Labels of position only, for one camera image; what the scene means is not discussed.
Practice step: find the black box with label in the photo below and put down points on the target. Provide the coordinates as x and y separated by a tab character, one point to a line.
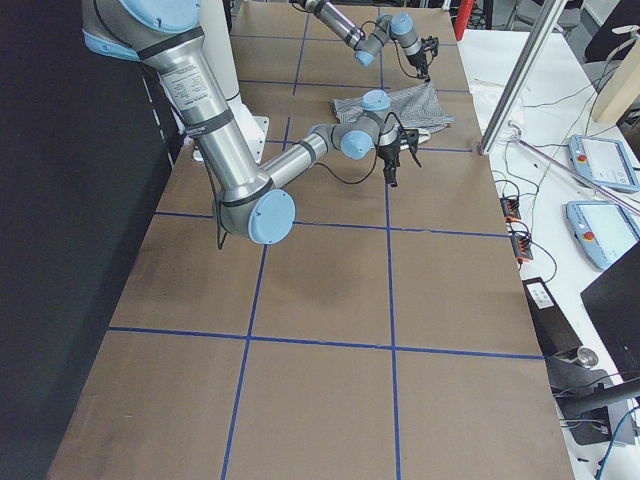
553	330

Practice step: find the red cylinder object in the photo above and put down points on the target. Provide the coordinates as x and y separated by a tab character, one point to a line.
465	9

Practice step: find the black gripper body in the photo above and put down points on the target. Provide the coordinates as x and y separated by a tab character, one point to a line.
389	152
418	59

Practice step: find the orange black usb hub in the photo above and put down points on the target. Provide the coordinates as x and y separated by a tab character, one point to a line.
510	208
521	245

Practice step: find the blue teach pendant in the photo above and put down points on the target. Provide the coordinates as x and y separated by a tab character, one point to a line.
604	230
604	162

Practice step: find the blue teach pendant far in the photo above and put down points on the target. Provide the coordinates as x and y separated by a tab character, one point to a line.
604	162

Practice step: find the metal rod with hook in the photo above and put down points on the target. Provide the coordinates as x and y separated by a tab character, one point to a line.
604	191

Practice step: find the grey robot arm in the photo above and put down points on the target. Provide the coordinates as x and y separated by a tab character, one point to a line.
187	44
398	29

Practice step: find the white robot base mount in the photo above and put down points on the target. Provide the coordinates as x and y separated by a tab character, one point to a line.
226	131

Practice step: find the aluminium frame post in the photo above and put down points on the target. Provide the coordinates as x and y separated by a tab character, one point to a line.
542	28

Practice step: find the black monitor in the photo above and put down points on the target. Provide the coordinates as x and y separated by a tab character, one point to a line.
612	304

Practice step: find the navy white striped polo shirt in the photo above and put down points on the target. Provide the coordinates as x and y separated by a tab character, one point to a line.
417	108

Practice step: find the blue teach pendant near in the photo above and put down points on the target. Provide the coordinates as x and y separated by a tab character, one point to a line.
604	230

